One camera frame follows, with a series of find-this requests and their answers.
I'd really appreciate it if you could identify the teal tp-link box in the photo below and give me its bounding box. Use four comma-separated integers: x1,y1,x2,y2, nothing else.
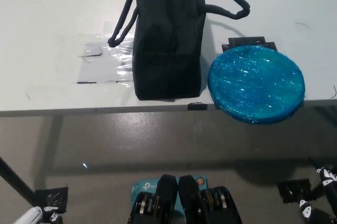
131,175,210,216

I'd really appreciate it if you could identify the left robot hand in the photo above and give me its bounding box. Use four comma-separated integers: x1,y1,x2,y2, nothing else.
39,205,64,224

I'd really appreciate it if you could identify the black floor tape patch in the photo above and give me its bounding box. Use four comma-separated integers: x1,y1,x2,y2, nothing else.
33,186,68,213
277,178,314,204

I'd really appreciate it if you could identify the black fabric tote bag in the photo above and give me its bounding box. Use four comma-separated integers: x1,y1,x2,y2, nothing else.
107,0,251,101

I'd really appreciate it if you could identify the small black tape piece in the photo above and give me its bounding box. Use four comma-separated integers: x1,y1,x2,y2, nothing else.
187,102,209,111

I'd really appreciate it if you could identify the grey tape square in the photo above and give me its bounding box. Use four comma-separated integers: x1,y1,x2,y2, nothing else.
77,44,103,58

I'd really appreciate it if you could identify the black table leg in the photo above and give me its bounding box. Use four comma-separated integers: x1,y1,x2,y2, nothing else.
0,155,36,206

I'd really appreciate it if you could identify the large black tape patch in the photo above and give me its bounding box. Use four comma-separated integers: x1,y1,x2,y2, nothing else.
221,36,277,54

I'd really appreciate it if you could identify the blue plastic-wrapped plate stack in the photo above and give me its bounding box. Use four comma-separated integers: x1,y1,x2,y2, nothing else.
207,45,306,124

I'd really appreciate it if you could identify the clear plastic tape sheet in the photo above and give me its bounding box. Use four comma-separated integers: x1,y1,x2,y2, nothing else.
56,20,135,85

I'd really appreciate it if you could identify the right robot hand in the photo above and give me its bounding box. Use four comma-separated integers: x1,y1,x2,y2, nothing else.
299,157,337,224

